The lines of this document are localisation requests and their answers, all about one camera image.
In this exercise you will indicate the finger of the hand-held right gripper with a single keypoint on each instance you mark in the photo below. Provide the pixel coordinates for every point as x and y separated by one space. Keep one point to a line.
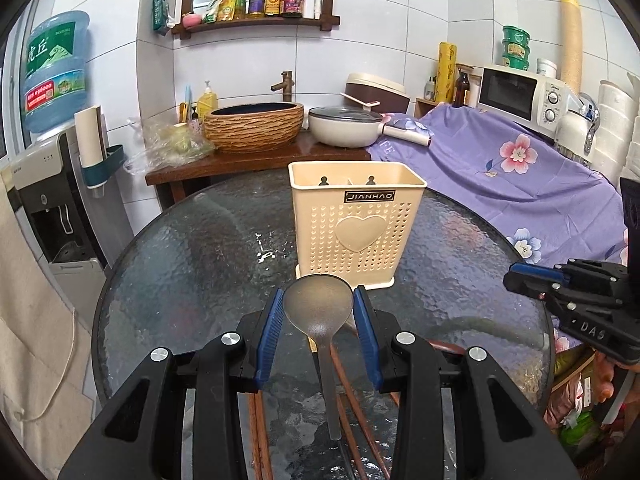
535 276

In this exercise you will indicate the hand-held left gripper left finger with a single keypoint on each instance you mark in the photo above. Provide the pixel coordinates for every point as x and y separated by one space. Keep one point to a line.
270 332

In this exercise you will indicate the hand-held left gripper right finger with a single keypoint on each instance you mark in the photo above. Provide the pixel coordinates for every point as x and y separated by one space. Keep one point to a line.
365 332

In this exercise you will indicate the translucent grey spoon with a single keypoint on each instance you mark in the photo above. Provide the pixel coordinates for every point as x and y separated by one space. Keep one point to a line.
317 305

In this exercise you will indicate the cream perforated utensil holder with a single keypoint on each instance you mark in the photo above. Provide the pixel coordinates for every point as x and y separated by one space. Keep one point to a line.
320 220

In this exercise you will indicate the colourful snack packets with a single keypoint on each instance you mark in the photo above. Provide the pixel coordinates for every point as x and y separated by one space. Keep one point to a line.
575 395

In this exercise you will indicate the purple floral cloth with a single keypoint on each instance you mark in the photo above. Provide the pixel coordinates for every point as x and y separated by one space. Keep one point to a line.
480 180

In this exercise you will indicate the white kettle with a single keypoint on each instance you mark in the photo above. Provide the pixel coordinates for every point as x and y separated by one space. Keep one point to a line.
572 135

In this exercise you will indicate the dark wooden counter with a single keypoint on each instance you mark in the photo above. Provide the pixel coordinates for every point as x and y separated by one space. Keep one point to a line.
240 160

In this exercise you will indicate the white microwave oven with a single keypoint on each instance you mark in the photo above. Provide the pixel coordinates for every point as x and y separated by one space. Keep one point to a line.
520 95

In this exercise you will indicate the brown glass bottle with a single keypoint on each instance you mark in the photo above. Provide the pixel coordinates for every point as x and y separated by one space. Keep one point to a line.
462 90

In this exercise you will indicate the brown woven basin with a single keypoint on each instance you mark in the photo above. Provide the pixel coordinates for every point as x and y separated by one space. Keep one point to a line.
255 130

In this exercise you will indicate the cream pan with lid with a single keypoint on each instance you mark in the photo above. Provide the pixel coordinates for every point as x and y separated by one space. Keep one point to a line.
340 130

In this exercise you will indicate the white jar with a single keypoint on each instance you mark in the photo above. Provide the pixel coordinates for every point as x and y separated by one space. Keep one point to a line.
547 67

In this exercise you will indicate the clear plastic bags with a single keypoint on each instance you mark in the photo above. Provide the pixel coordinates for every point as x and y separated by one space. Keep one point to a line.
170 145

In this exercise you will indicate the small clear bottle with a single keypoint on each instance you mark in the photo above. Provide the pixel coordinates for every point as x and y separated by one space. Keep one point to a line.
429 89

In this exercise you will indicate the yellow roll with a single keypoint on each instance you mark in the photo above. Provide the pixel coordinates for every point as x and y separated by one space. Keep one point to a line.
446 72

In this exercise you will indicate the teal cup holder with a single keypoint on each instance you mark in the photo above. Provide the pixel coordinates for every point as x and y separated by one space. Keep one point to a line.
107 165

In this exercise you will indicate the yellow soap dispenser bottle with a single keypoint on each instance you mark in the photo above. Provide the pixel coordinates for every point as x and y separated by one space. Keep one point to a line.
207 102

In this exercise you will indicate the beige rolled mat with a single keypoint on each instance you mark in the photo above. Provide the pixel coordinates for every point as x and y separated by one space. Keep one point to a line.
571 40

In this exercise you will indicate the beige cloth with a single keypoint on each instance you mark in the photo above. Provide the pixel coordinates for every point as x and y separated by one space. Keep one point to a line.
30 340

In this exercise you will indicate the brown white rice cooker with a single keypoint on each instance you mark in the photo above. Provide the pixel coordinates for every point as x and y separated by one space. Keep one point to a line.
375 92

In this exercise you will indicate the blue toothbrush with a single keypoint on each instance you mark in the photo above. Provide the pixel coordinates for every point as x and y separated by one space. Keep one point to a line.
188 102

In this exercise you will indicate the bronze faucet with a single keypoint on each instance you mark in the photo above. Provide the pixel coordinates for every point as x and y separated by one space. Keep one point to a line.
286 85

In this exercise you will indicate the white water dispenser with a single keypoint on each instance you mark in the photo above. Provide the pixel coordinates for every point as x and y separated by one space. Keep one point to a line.
40 195

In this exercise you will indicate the white paper cup stack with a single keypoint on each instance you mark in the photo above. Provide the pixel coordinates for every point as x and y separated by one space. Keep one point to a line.
90 130

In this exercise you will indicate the pink small jar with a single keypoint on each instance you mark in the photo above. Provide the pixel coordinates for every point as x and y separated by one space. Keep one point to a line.
191 20

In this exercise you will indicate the yellow green seasoning packets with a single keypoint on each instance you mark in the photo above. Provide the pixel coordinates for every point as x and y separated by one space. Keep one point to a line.
222 7

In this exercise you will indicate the green oil bottle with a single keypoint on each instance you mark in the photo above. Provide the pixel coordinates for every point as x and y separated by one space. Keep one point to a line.
241 2

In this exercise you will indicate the white plastic bottle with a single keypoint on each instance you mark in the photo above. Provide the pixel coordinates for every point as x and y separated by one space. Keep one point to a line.
309 2

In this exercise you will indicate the blue water jug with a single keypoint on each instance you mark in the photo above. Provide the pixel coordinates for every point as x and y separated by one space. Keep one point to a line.
55 70

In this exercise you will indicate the green packet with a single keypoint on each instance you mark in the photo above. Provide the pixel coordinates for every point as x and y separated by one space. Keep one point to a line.
161 10

